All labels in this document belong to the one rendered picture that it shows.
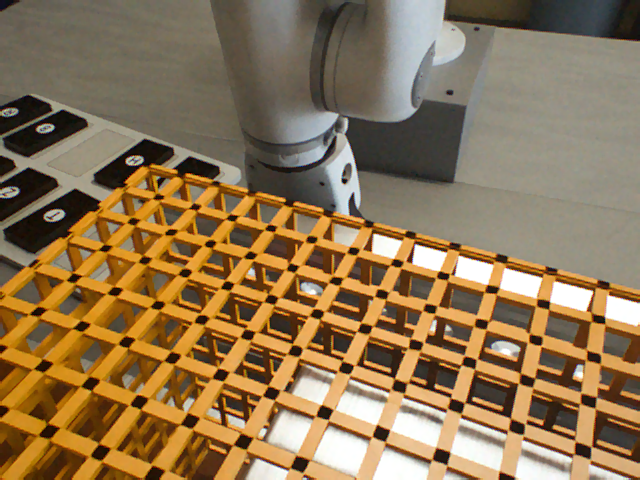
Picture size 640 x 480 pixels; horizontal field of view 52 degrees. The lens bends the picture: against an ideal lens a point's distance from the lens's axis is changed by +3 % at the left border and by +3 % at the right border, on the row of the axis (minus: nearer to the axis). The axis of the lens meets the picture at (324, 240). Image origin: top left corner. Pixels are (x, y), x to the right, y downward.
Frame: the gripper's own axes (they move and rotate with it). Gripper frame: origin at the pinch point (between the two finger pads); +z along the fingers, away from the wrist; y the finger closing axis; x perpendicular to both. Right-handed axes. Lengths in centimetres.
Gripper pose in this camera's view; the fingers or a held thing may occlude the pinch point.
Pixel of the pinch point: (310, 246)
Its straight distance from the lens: 66.8
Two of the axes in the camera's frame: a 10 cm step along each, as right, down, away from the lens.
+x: -3.8, 7.5, -5.5
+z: 0.8, 6.2, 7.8
